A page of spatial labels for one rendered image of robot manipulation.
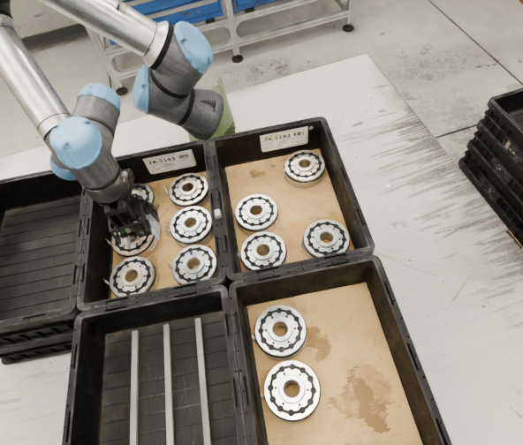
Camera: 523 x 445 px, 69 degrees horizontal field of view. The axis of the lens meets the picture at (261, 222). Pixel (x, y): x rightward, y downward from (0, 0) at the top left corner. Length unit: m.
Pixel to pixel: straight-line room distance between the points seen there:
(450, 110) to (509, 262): 1.53
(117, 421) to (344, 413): 0.43
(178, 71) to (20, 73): 0.33
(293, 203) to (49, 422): 0.75
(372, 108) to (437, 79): 1.38
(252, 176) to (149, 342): 0.48
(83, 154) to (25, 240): 0.50
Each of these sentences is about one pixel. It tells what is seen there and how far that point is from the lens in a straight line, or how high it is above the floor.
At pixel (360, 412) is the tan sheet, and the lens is 0.78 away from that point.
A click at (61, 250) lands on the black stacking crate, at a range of 1.07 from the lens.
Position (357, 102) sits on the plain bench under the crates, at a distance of 1.40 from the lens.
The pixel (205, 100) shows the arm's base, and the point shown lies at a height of 0.91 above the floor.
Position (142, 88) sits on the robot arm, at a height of 1.00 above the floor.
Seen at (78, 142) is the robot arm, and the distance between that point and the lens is 0.67.
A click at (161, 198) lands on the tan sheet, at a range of 1.03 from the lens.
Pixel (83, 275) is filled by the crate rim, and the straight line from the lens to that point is 0.88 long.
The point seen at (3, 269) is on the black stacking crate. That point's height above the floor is 0.83.
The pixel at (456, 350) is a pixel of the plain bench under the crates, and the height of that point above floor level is 0.70.
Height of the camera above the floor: 1.60
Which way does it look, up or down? 57 degrees down
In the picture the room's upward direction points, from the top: 11 degrees counter-clockwise
